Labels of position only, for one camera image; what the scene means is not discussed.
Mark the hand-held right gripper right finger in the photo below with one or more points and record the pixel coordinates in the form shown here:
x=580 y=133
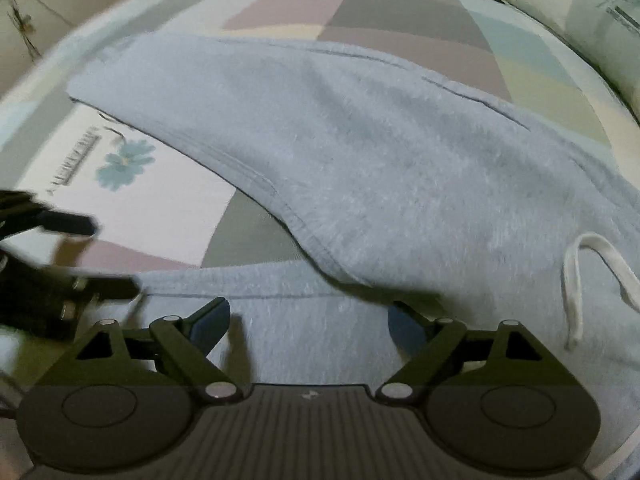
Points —
x=406 y=327

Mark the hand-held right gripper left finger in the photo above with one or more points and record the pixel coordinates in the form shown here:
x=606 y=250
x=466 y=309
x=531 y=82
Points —
x=210 y=321

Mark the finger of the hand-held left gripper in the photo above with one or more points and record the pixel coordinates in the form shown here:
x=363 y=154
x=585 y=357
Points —
x=110 y=287
x=70 y=225

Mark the grey sweatpants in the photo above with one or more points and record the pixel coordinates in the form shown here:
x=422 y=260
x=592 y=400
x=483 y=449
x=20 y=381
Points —
x=375 y=160

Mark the patchwork floral bed sheet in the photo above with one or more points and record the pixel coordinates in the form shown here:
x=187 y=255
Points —
x=400 y=15

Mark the patchwork floral pillow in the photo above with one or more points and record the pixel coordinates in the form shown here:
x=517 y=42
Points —
x=580 y=15

